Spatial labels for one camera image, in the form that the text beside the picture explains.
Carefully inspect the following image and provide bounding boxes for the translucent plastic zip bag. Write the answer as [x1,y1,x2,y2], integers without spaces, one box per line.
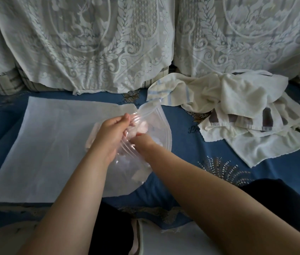
[0,97,172,204]

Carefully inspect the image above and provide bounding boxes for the cream brown-striped towel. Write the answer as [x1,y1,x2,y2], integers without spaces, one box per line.
[208,95,300,132]

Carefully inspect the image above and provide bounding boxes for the cream cloth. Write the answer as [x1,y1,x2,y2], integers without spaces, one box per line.
[198,102,300,169]
[218,70,289,115]

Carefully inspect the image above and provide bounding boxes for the person's left forearm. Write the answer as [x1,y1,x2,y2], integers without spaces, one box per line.
[17,147,113,255]

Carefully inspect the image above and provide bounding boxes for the person's right hand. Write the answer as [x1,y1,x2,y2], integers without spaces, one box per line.
[127,132,156,155]

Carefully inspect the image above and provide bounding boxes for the blue embroidered seat cover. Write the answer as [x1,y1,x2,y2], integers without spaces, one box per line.
[0,82,300,231]

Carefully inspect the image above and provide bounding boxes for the person's black trousers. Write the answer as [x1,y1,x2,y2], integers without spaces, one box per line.
[89,179,300,255]

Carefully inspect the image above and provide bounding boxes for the white deer lace cover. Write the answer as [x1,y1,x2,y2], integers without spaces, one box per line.
[0,0,176,95]
[173,0,300,80]

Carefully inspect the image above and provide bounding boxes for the pale slipper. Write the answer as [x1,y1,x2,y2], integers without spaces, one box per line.
[130,219,143,255]

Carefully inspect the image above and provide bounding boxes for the person's right forearm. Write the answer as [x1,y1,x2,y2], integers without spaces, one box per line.
[142,140,300,255]

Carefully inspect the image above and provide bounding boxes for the person's left hand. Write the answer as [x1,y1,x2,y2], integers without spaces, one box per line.
[90,113,132,164]

